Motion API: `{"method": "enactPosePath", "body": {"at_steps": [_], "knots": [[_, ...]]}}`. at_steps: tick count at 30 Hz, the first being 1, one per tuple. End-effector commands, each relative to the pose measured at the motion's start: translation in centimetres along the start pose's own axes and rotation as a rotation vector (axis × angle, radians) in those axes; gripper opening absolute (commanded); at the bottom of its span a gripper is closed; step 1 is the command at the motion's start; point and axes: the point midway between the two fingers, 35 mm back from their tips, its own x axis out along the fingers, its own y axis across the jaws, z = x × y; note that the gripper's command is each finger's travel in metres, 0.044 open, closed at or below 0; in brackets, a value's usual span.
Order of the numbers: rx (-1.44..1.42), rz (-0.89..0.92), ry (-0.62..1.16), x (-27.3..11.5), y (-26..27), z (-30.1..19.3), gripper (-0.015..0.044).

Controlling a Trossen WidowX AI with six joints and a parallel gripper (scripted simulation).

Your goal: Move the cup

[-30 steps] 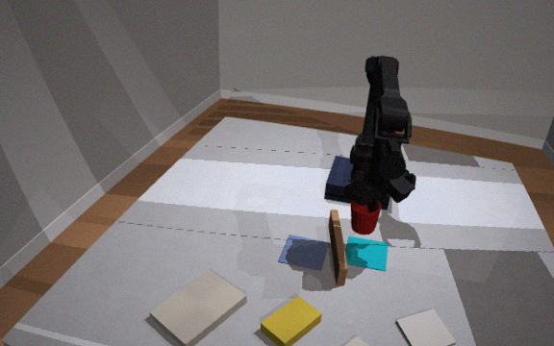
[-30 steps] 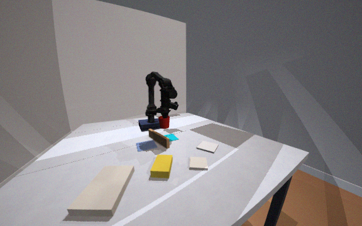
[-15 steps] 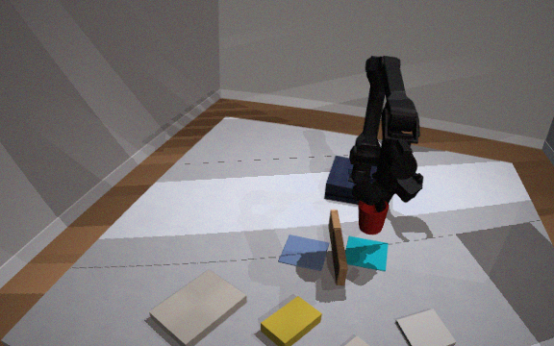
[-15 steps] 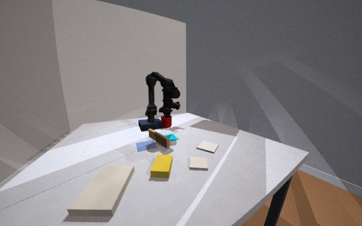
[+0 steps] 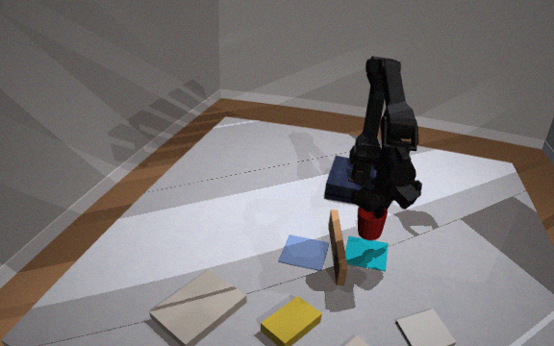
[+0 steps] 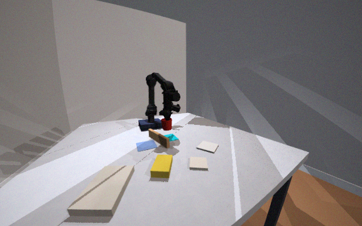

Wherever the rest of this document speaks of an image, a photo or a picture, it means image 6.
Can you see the brown wooden plank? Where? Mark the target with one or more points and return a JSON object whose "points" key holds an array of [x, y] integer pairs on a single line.
{"points": [[164, 141]]}

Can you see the yellow rectangular block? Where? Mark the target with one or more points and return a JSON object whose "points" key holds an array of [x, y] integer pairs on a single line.
{"points": [[162, 166]]}

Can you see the beige flat square pad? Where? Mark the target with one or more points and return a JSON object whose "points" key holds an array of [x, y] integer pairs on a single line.
{"points": [[197, 163]]}

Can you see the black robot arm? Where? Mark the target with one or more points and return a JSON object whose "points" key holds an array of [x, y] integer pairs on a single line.
{"points": [[169, 94]]}

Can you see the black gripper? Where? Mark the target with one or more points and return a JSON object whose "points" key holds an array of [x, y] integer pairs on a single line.
{"points": [[166, 110]]}

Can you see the red cup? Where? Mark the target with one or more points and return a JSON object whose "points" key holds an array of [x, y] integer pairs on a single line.
{"points": [[166, 125]]}

